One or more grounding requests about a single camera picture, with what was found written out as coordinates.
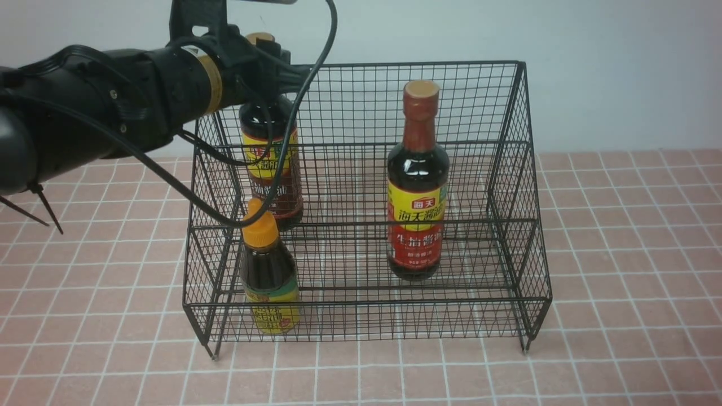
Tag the pink checkered tablecloth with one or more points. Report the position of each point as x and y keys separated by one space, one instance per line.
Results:
x=94 y=316

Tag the black wire mesh rack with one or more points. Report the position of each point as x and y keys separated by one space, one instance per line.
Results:
x=493 y=279

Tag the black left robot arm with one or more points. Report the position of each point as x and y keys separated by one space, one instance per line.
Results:
x=54 y=111

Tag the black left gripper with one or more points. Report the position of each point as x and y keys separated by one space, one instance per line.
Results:
x=250 y=71

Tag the soy sauce bottle brown label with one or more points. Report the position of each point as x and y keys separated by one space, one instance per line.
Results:
x=270 y=143

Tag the oyster sauce bottle orange cap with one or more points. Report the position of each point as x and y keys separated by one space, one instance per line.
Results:
x=268 y=272

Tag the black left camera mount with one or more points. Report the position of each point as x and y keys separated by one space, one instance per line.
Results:
x=201 y=28

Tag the soy sauce bottle red label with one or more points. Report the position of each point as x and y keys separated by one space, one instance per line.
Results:
x=417 y=174

